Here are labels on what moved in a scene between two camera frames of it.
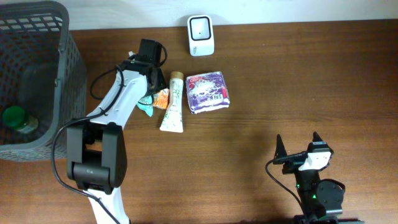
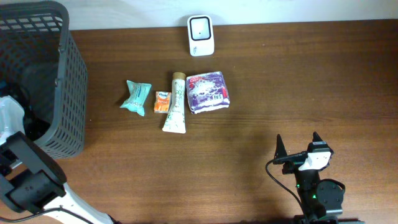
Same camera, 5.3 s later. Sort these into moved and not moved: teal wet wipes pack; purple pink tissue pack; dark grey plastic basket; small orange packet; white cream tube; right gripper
Moved: small orange packet; teal wet wipes pack
Not moved: purple pink tissue pack; right gripper; white cream tube; dark grey plastic basket
